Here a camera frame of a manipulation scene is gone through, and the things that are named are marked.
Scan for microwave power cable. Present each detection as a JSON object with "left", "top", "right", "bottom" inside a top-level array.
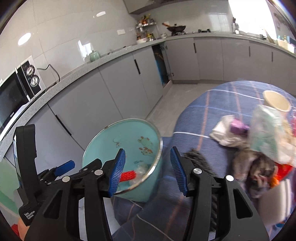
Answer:
[{"left": 36, "top": 63, "right": 61, "bottom": 92}]

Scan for grey lower cabinets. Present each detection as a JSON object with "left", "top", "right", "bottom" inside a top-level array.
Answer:
[{"left": 0, "top": 34, "right": 296, "bottom": 176}]

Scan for white printed plastic bag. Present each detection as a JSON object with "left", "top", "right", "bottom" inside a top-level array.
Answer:
[{"left": 248, "top": 104, "right": 295, "bottom": 167}]

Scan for green ceramic teapot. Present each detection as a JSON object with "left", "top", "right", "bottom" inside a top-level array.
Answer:
[{"left": 89, "top": 50, "right": 100, "bottom": 62}]

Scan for white paper cup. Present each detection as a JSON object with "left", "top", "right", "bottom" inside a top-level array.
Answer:
[{"left": 263, "top": 90, "right": 292, "bottom": 114}]

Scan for blue water bottle in cabinet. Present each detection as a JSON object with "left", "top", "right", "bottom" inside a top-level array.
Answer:
[{"left": 154, "top": 53, "right": 169, "bottom": 86}]

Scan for black white microwave oven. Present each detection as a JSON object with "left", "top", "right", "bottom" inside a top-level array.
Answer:
[{"left": 0, "top": 56, "right": 46, "bottom": 140}]

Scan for person's left hand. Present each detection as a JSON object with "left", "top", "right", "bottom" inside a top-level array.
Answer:
[{"left": 11, "top": 218, "right": 30, "bottom": 241}]

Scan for teal trash bin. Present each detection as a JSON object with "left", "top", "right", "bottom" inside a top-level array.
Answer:
[{"left": 82, "top": 118, "right": 164, "bottom": 203}]

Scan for red plastic bag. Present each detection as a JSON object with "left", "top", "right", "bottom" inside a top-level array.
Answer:
[{"left": 269, "top": 163, "right": 294, "bottom": 188}]

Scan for metal spice rack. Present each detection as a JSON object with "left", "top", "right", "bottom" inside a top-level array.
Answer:
[{"left": 135, "top": 14, "right": 157, "bottom": 44}]

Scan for blue plaid tablecloth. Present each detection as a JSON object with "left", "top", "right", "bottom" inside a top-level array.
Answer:
[{"left": 111, "top": 80, "right": 296, "bottom": 241}]

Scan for red foam fruit net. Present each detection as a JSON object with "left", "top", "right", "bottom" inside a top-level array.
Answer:
[{"left": 119, "top": 170, "right": 137, "bottom": 182}]

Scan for white tissue cloth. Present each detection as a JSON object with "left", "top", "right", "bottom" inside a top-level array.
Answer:
[{"left": 209, "top": 115, "right": 248, "bottom": 149}]

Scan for purple snack wrapper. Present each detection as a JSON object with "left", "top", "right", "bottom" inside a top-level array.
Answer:
[{"left": 230, "top": 118, "right": 250, "bottom": 136}]

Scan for black wok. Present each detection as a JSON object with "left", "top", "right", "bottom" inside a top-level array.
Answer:
[{"left": 162, "top": 23, "right": 186, "bottom": 36}]

